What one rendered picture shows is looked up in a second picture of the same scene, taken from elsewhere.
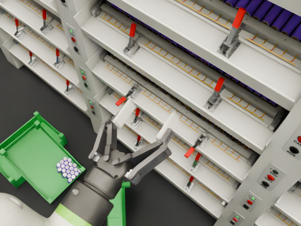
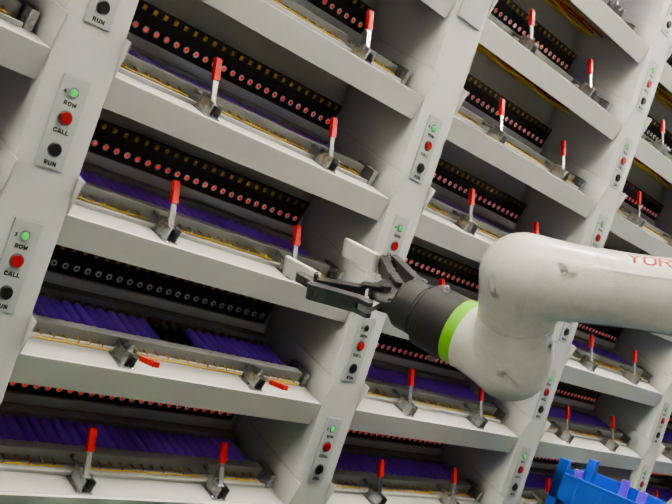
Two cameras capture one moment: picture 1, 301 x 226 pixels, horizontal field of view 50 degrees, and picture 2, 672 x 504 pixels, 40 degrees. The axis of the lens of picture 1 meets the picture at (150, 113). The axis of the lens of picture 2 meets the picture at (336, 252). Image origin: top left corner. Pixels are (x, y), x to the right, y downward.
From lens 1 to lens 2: 157 cm
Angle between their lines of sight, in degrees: 89
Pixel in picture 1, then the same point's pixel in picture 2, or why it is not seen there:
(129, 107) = (295, 266)
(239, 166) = (301, 392)
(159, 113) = (181, 374)
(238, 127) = not seen: hidden behind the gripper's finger
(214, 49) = (321, 167)
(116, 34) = (120, 220)
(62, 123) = not seen: outside the picture
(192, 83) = (252, 261)
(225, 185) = (260, 491)
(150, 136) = (121, 491)
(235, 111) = not seen: hidden behind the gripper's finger
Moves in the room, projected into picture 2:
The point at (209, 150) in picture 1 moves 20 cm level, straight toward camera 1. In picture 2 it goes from (268, 390) to (371, 433)
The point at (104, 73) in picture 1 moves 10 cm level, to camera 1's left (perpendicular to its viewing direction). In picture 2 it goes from (46, 350) to (18, 356)
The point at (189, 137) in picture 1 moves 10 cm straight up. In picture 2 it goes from (240, 386) to (259, 329)
